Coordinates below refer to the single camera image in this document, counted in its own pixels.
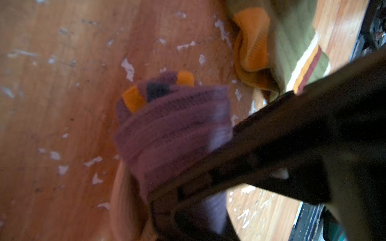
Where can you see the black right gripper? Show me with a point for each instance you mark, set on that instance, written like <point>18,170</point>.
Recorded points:
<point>332,140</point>

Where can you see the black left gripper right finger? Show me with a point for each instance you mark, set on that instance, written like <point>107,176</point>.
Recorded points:
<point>228,232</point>

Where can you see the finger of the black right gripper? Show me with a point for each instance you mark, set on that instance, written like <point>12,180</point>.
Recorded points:
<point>226,168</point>

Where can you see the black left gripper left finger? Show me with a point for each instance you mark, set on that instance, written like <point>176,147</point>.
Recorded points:
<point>167,219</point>

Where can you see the green striped sock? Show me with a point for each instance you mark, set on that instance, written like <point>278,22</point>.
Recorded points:
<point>277,48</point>

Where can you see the purple striped sock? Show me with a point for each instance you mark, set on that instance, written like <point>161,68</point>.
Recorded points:
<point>165,126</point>

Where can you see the green handled screwdriver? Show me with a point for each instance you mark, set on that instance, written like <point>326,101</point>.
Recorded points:
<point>332,229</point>

